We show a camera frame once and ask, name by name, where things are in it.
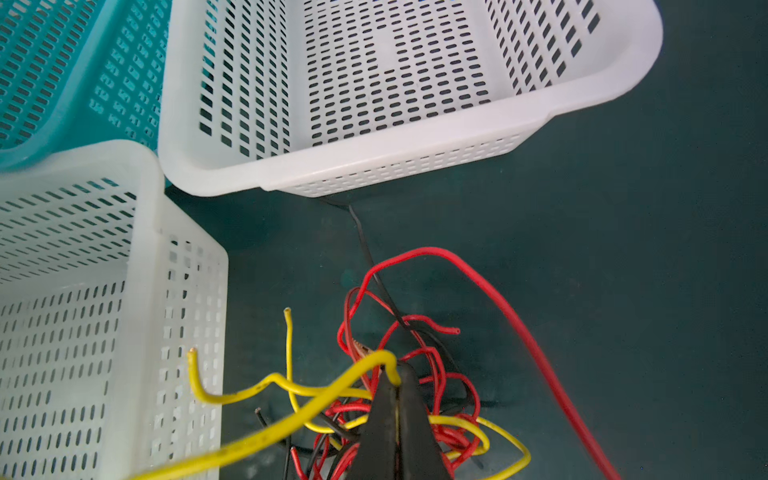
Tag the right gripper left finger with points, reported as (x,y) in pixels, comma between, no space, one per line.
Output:
(377,455)

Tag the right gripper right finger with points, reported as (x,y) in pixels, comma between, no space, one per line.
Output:
(419,456)

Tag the large white plastic basket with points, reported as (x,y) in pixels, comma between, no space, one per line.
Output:
(106,284)

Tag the small white plastic basket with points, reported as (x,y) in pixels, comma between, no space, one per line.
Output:
(318,97)

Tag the teal plastic basket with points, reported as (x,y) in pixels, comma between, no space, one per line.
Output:
(75,73)

